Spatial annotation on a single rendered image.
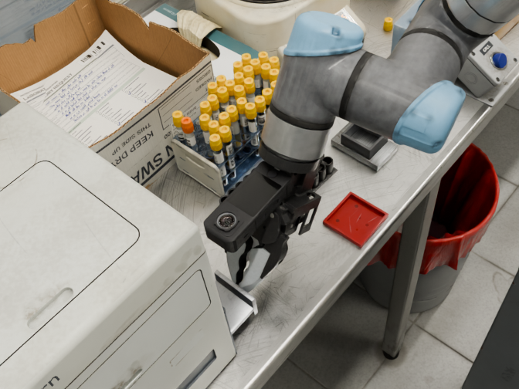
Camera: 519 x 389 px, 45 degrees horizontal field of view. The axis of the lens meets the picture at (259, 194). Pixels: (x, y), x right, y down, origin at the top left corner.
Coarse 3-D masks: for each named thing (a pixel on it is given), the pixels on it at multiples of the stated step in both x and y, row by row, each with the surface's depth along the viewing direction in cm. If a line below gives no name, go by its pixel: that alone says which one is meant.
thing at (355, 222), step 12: (348, 204) 93; (360, 204) 93; (336, 216) 92; (348, 216) 92; (360, 216) 91; (372, 216) 91; (384, 216) 90; (336, 228) 90; (348, 228) 90; (360, 228) 90; (372, 228) 89; (348, 240) 89; (360, 240) 89
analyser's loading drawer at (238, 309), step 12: (216, 276) 81; (228, 288) 81; (240, 288) 79; (228, 300) 81; (240, 300) 81; (252, 300) 78; (228, 312) 80; (240, 312) 80; (252, 312) 80; (240, 324) 79
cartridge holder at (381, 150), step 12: (348, 132) 98; (360, 132) 100; (372, 132) 99; (336, 144) 99; (348, 144) 97; (360, 144) 95; (372, 144) 98; (384, 144) 97; (396, 144) 97; (360, 156) 97; (372, 156) 96; (384, 156) 96; (372, 168) 96
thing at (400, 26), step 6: (414, 6) 104; (408, 12) 103; (414, 12) 103; (402, 18) 102; (408, 18) 102; (396, 24) 101; (402, 24) 101; (408, 24) 101; (396, 30) 102; (402, 30) 101; (396, 36) 103; (396, 42) 104
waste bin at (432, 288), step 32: (480, 160) 152; (448, 192) 162; (480, 192) 153; (448, 224) 171; (480, 224) 140; (384, 256) 151; (448, 256) 145; (384, 288) 167; (416, 288) 161; (448, 288) 168
